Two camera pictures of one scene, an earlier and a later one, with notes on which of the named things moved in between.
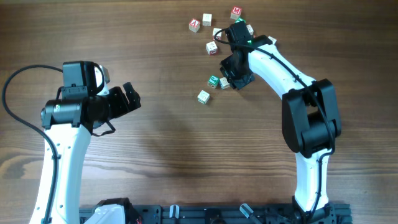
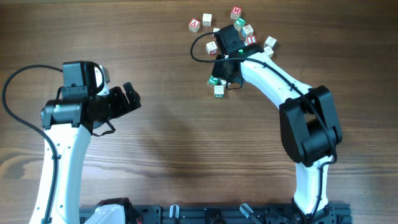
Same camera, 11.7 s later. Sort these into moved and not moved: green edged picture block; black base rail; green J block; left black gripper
Moved: green edged picture block
Not moved: left black gripper; green J block; black base rail
